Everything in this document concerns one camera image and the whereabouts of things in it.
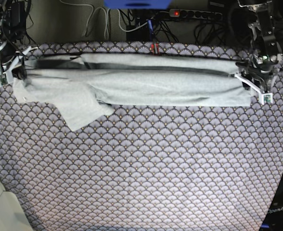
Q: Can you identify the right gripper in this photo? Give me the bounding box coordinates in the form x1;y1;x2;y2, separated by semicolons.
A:
0;40;27;80

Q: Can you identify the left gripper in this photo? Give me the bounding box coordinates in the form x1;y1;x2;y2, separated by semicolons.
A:
235;52;283;83

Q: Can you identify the light grey T-shirt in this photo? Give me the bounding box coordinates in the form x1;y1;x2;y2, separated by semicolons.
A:
13;53;251;131

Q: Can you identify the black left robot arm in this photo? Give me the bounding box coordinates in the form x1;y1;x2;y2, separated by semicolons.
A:
227;0;283;91

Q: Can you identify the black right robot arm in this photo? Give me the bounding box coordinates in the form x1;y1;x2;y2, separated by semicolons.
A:
0;0;32;86

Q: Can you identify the black power brick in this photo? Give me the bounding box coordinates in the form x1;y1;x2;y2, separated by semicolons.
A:
10;0;26;27

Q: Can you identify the black power strip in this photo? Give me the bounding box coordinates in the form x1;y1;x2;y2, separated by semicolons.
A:
168;9;223;21

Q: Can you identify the red table clamp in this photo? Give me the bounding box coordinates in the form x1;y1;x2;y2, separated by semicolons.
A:
151;43;160;55

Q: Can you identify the black power adapter box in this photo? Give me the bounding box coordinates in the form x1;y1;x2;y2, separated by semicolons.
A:
126;25;150;42

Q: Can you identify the fan-patterned grey tablecloth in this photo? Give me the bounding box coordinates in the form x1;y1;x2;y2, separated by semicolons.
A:
0;40;283;231

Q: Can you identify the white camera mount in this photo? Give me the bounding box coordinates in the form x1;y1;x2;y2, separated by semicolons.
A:
234;68;279;105
0;46;38;88

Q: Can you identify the white cable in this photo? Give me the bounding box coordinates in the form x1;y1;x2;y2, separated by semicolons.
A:
59;0;148;39

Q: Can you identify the blue mount plate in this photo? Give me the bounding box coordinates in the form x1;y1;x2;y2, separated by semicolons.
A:
104;0;171;9

